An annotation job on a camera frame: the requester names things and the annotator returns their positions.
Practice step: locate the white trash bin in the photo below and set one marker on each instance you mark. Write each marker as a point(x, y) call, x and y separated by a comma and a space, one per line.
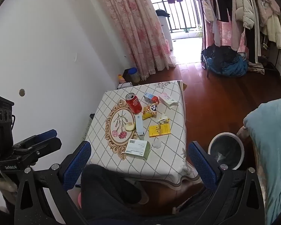
point(226, 150)

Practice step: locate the round wall cap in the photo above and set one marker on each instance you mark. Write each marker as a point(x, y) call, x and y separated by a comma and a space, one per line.
point(21, 92)

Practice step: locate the pink floral curtain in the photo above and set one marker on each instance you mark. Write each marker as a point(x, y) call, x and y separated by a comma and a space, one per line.
point(224, 31)
point(131, 28)

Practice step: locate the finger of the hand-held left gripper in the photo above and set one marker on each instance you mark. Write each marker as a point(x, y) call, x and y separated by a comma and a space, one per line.
point(45, 134)
point(49, 144)

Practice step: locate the white power strip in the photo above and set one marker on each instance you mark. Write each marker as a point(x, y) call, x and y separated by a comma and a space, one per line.
point(87, 126)

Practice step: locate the cream coat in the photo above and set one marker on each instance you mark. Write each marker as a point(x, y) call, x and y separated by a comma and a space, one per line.
point(275, 30)

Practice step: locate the white puffer jacket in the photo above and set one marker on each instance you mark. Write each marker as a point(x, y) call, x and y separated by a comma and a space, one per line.
point(242, 4)

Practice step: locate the plastic wrapper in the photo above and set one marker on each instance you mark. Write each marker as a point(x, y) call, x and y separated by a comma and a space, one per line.
point(164, 119)

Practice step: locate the black clothes rack frame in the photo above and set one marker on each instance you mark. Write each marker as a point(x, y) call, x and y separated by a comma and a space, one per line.
point(205, 63)

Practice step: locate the checked floral tablecloth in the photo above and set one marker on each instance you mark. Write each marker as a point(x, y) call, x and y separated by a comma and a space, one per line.
point(166, 145)

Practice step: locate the black hanging garment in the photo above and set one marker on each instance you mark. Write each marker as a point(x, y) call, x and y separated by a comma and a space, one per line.
point(221, 0)

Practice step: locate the jar with blue lid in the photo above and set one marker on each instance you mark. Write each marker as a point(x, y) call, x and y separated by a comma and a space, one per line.
point(133, 75)

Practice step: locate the balcony railing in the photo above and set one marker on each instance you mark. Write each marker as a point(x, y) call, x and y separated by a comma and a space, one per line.
point(185, 11)

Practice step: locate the blue white drink carton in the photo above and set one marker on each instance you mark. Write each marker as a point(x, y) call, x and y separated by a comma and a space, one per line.
point(151, 97)

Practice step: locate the white pink box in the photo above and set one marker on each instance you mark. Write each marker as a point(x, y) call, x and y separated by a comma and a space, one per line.
point(168, 99)

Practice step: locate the yellow bottle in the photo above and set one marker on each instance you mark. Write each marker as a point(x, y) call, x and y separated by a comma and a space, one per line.
point(120, 78)

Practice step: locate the green box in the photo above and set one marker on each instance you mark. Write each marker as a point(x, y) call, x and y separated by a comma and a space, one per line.
point(138, 148)

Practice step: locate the yellow panda snack packet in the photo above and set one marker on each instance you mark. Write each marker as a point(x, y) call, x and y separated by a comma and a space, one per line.
point(149, 111)

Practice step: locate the light blue blanket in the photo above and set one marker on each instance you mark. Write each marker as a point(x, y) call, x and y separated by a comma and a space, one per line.
point(271, 145)

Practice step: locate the clear plastic scrap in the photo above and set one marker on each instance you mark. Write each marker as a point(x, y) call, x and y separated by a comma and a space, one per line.
point(157, 143)

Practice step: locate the pink fluffy coat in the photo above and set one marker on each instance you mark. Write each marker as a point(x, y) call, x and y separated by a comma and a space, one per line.
point(267, 2)

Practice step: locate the red soda can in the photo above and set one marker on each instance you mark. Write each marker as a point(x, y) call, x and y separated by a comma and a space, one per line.
point(134, 103)

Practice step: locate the yellow flat box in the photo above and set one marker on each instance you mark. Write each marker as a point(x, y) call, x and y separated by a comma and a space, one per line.
point(159, 130)

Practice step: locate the pile of dark clothes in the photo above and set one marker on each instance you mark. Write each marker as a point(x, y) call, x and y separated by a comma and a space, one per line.
point(224, 61)

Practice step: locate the white appliance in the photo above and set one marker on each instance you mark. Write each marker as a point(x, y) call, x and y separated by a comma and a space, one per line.
point(165, 28)

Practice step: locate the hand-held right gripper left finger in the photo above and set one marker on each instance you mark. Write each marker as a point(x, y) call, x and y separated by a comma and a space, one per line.
point(77, 161)

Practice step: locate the apple piece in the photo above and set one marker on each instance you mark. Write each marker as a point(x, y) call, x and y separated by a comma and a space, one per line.
point(130, 126)

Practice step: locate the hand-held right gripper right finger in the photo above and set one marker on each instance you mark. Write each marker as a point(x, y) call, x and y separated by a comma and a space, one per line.
point(201, 164)

